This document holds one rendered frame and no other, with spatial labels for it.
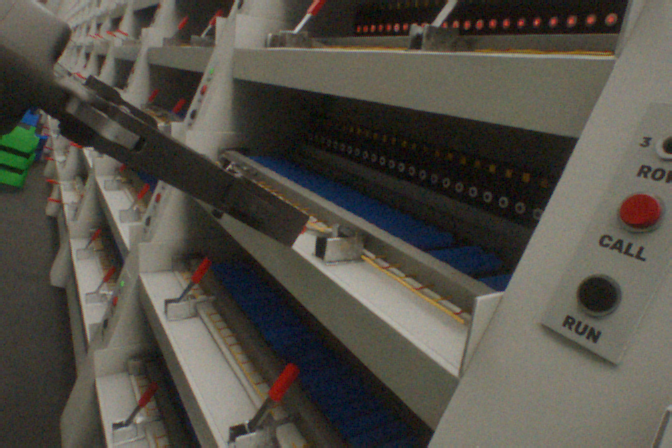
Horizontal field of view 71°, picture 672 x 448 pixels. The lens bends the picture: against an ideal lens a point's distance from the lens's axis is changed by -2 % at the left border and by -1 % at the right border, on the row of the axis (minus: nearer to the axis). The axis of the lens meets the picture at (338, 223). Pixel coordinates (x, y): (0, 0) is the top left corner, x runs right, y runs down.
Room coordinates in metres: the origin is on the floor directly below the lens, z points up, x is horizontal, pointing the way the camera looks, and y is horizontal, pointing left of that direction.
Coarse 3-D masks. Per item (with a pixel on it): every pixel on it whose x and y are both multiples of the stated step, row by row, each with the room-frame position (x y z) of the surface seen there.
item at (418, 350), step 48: (192, 144) 0.75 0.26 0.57; (240, 144) 0.79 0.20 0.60; (288, 144) 0.84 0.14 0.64; (432, 192) 0.56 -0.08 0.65; (240, 240) 0.55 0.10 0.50; (528, 240) 0.45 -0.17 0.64; (288, 288) 0.44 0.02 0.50; (336, 288) 0.37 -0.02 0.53; (384, 288) 0.37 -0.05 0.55; (336, 336) 0.37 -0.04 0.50; (384, 336) 0.32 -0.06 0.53; (432, 336) 0.31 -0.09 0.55; (480, 336) 0.26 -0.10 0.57; (432, 384) 0.28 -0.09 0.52
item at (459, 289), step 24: (264, 168) 0.65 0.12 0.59; (288, 192) 0.57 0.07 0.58; (312, 192) 0.55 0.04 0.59; (312, 216) 0.50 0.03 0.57; (336, 216) 0.48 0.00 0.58; (384, 240) 0.41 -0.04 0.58; (408, 264) 0.39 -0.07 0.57; (432, 264) 0.37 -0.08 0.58; (432, 288) 0.36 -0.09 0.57; (456, 288) 0.34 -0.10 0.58; (480, 288) 0.33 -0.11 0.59; (456, 312) 0.32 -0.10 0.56
